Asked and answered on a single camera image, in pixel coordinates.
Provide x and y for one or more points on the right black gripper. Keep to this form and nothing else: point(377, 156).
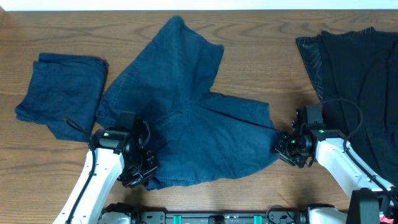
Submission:
point(280, 149)

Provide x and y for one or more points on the folded dark blue garment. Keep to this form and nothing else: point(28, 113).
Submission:
point(64, 86)

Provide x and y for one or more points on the pink red garment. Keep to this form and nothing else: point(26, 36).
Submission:
point(385, 220)

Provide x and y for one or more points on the black garment pile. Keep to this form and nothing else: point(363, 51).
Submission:
point(355, 75)

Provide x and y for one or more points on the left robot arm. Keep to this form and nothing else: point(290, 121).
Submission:
point(114, 155)

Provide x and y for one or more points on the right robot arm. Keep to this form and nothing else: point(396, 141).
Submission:
point(372, 198)

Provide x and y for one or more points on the dark blue shorts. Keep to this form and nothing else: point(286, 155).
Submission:
point(196, 135)

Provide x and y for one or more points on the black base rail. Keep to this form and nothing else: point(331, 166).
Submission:
point(217, 217)

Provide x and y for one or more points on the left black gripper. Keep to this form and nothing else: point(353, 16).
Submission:
point(132, 180)

